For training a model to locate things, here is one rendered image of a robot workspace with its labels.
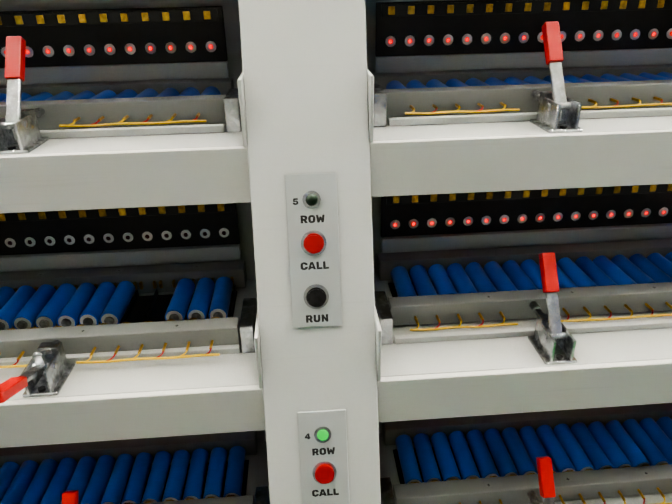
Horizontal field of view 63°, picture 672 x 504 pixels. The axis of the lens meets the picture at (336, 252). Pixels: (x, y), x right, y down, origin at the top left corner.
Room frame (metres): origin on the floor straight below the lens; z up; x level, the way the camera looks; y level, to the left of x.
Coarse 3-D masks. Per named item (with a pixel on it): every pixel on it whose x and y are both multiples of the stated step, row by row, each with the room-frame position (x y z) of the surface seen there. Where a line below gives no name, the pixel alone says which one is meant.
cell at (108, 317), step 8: (120, 288) 0.56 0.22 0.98; (128, 288) 0.56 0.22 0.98; (112, 296) 0.54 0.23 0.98; (120, 296) 0.54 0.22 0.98; (128, 296) 0.55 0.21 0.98; (112, 304) 0.53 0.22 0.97; (120, 304) 0.53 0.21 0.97; (128, 304) 0.55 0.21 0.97; (104, 312) 0.51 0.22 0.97; (112, 312) 0.51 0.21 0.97; (120, 312) 0.52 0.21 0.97; (104, 320) 0.51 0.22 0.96; (112, 320) 0.51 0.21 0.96; (120, 320) 0.52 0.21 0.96
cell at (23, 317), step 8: (40, 288) 0.56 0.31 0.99; (48, 288) 0.56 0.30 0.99; (32, 296) 0.55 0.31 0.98; (40, 296) 0.55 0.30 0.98; (48, 296) 0.55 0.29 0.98; (32, 304) 0.53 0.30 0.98; (40, 304) 0.54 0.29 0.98; (24, 312) 0.51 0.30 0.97; (32, 312) 0.52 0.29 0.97; (16, 320) 0.51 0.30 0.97; (24, 320) 0.51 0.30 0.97; (32, 320) 0.51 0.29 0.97; (16, 328) 0.51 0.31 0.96; (24, 328) 0.51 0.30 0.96
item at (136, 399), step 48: (240, 288) 0.59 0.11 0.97; (240, 336) 0.47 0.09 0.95; (96, 384) 0.44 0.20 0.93; (144, 384) 0.44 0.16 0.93; (192, 384) 0.44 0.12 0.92; (240, 384) 0.44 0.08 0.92; (0, 432) 0.43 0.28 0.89; (48, 432) 0.43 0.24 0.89; (96, 432) 0.43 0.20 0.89; (144, 432) 0.44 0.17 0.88; (192, 432) 0.44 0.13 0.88
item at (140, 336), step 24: (0, 336) 0.47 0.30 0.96; (24, 336) 0.47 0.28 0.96; (48, 336) 0.47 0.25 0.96; (72, 336) 0.47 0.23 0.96; (96, 336) 0.47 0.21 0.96; (120, 336) 0.47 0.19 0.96; (144, 336) 0.47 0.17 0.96; (168, 336) 0.47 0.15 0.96; (192, 336) 0.48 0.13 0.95; (216, 336) 0.48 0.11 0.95; (120, 360) 0.46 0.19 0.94
